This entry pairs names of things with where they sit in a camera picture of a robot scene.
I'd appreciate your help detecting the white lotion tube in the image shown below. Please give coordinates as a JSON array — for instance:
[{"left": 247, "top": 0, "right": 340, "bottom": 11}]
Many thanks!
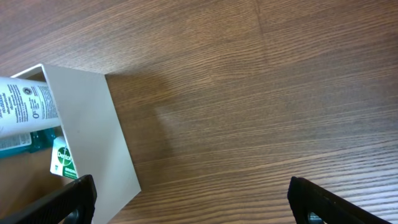
[{"left": 1, "top": 77, "right": 60, "bottom": 138}]

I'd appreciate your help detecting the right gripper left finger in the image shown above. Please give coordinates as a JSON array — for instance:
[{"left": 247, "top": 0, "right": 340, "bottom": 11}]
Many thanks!
[{"left": 1, "top": 174, "right": 97, "bottom": 224}]

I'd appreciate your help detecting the green soap box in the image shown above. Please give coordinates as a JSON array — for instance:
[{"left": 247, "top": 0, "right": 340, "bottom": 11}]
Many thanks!
[{"left": 50, "top": 136, "right": 78, "bottom": 179}]

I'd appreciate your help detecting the white cardboard box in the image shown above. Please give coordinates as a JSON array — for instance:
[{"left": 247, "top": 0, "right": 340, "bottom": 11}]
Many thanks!
[{"left": 1, "top": 64, "right": 141, "bottom": 223}]

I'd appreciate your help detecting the blue mouthwash bottle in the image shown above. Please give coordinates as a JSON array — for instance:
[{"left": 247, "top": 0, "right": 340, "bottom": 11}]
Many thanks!
[{"left": 1, "top": 128, "right": 56, "bottom": 159}]

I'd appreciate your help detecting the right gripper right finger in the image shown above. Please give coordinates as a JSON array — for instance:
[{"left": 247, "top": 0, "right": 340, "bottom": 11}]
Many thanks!
[{"left": 287, "top": 177, "right": 389, "bottom": 224}]

